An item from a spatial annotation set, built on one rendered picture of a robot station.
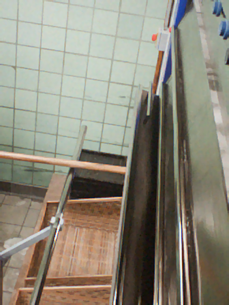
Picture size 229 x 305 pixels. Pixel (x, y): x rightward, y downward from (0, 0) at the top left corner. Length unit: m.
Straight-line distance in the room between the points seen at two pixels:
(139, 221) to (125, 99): 1.90
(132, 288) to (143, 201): 0.37
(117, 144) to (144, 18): 0.90
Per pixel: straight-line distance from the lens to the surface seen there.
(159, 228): 1.42
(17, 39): 3.31
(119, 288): 1.28
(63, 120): 3.47
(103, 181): 2.65
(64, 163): 2.11
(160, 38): 2.81
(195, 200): 1.07
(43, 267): 1.68
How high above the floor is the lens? 2.38
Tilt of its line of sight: 32 degrees down
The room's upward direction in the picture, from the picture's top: 9 degrees clockwise
